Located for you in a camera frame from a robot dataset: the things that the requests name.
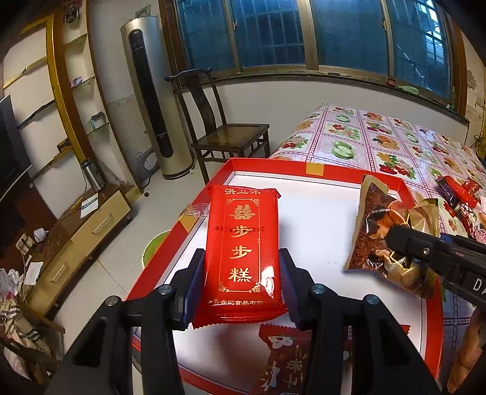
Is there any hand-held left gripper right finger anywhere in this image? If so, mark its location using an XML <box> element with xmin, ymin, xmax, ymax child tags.
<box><xmin>279</xmin><ymin>248</ymin><xmax>443</xmax><ymax>395</ymax></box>

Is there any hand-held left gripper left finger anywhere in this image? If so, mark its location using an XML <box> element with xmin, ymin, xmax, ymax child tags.
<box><xmin>46</xmin><ymin>249</ymin><xmax>207</xmax><ymax>395</ymax></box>

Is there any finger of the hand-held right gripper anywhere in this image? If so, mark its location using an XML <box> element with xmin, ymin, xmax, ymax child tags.
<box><xmin>384</xmin><ymin>225</ymin><xmax>454</xmax><ymax>274</ymax></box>

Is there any brown gold snack bag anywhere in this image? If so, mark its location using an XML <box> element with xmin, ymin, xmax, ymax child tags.
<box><xmin>344</xmin><ymin>175</ymin><xmax>443</xmax><ymax>299</ymax></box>

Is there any large red cake packet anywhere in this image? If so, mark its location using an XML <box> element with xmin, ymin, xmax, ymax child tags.
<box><xmin>192</xmin><ymin>184</ymin><xmax>288</xmax><ymax>329</ymax></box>

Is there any red tray with white inside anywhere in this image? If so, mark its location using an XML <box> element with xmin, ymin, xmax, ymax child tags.
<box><xmin>127</xmin><ymin>157</ymin><xmax>445</xmax><ymax>395</ymax></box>

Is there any person's right forearm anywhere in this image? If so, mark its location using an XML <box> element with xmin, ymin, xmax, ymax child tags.
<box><xmin>446</xmin><ymin>307</ymin><xmax>486</xmax><ymax>393</ymax></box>

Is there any gold foil snack packet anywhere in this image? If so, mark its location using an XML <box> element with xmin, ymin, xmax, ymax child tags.
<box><xmin>413</xmin><ymin>197</ymin><xmax>460</xmax><ymax>238</ymax></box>

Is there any pink patterned snack packet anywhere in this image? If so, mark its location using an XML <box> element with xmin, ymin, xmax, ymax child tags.
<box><xmin>456</xmin><ymin>201</ymin><xmax>486</xmax><ymax>244</ymax></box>

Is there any green plastic stool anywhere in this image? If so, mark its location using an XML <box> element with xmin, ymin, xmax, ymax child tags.
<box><xmin>142</xmin><ymin>230</ymin><xmax>172</xmax><ymax>268</ymax></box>

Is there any dark purple snack packet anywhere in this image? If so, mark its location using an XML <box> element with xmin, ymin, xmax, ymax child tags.
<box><xmin>436</xmin><ymin>176</ymin><xmax>458</xmax><ymax>208</ymax></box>

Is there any red packet with white flowers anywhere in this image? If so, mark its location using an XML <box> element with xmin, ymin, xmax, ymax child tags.
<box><xmin>248</xmin><ymin>322</ymin><xmax>411</xmax><ymax>395</ymax></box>

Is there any clear wrapped snack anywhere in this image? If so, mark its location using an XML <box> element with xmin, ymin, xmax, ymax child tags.
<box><xmin>178</xmin><ymin>203</ymin><xmax>210</xmax><ymax>232</ymax></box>

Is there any wooden television cabinet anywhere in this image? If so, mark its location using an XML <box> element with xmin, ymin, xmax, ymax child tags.
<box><xmin>15</xmin><ymin>182</ymin><xmax>142</xmax><ymax>318</ymax></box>

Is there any fruit printed tablecloth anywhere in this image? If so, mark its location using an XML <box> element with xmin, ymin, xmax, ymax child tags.
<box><xmin>268</xmin><ymin>102</ymin><xmax>486</xmax><ymax>380</ymax></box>

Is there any white paper sheet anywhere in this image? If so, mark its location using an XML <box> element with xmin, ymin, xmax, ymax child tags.
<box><xmin>80</xmin><ymin>193</ymin><xmax>99</xmax><ymax>220</ymax></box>

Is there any steel kettle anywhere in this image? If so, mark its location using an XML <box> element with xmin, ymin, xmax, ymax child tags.
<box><xmin>80</xmin><ymin>158</ymin><xmax>108</xmax><ymax>193</ymax></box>

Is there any dark wooden chair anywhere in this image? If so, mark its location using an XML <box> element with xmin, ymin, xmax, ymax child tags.
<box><xmin>164</xmin><ymin>68</ymin><xmax>271</xmax><ymax>185</ymax></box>

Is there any white power strip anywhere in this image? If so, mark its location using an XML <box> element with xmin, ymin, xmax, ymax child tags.
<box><xmin>15</xmin><ymin>232</ymin><xmax>34</xmax><ymax>256</ymax></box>

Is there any pile of clothes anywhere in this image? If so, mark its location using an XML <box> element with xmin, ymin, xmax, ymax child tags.
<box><xmin>0</xmin><ymin>266</ymin><xmax>66</xmax><ymax>382</ymax></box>

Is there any standing air conditioner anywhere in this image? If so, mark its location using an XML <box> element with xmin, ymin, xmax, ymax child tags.
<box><xmin>120</xmin><ymin>15</ymin><xmax>195</xmax><ymax>180</ymax></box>

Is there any flat screen television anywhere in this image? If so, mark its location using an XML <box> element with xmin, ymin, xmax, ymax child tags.
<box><xmin>0</xmin><ymin>94</ymin><xmax>33</xmax><ymax>203</ymax></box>

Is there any barred window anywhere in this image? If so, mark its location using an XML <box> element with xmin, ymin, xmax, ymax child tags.
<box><xmin>159</xmin><ymin>0</ymin><xmax>467</xmax><ymax>115</ymax></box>

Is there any wall shelf with yellow arch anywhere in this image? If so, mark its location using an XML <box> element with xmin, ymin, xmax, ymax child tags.
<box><xmin>0</xmin><ymin>0</ymin><xmax>130</xmax><ymax>179</ymax></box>

